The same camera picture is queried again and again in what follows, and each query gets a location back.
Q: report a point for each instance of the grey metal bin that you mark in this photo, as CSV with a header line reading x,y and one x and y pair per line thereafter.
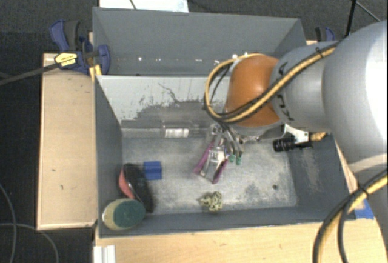
x,y
188,37

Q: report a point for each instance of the red round object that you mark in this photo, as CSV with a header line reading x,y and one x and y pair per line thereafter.
x,y
123,184

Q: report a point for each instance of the pale wood flat board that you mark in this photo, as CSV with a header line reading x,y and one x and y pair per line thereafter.
x,y
66,140

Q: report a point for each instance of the olive knobbly lump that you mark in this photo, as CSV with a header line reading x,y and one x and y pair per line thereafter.
x,y
212,201

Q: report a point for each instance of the blue block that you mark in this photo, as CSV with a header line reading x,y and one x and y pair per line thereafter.
x,y
153,170

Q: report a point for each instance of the black oblong object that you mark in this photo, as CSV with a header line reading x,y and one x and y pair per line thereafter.
x,y
140,186

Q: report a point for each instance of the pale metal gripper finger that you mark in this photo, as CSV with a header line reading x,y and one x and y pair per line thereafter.
x,y
209,165
217,167

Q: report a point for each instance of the green and yellow round sponge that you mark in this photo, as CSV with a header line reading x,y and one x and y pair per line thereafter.
x,y
127,214

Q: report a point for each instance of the black cylinder on white bracket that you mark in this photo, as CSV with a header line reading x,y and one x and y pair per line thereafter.
x,y
286,145

